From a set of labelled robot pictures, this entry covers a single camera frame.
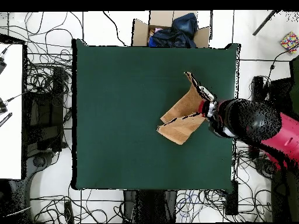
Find black cable with plug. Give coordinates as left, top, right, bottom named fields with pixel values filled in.
left=262, top=45, right=299, bottom=94

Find black equipment stand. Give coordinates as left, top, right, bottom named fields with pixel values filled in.
left=23, top=66, right=72, bottom=159
left=251, top=75, right=293, bottom=110

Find cardboard box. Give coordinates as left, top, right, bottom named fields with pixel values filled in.
left=131, top=10, right=212, bottom=48

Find orange terry towel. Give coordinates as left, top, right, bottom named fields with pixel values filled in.
left=156, top=71, right=217, bottom=146

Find white table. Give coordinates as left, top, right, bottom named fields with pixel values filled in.
left=0, top=43, right=24, bottom=180

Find multicoloured patterned bundle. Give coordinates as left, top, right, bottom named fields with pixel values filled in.
left=280, top=31, right=299, bottom=54

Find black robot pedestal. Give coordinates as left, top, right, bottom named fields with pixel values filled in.
left=123, top=190, right=178, bottom=223

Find long black cable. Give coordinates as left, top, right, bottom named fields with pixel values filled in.
left=102, top=10, right=128, bottom=47

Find black metal bar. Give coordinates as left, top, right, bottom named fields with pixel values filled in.
left=252, top=10, right=280, bottom=36

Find dark blue garment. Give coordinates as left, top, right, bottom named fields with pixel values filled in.
left=148, top=12, right=199, bottom=48

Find black ribbed strip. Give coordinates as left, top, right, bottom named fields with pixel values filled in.
left=0, top=112, right=13, bottom=128

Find black device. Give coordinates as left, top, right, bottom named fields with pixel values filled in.
left=0, top=55, right=8, bottom=75

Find pink and yellow garment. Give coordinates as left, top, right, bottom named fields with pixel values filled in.
left=149, top=27, right=164, bottom=37

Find black connector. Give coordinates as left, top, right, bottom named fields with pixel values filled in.
left=0, top=97, right=9, bottom=115

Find dark green table cloth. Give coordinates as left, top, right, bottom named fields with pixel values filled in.
left=71, top=38, right=241, bottom=194
left=288, top=55, right=299, bottom=116

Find blue and black cable tangle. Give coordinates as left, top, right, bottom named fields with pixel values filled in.
left=175, top=189, right=235, bottom=222

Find black power strip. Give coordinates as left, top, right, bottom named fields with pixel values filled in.
left=63, top=200, right=75, bottom=224

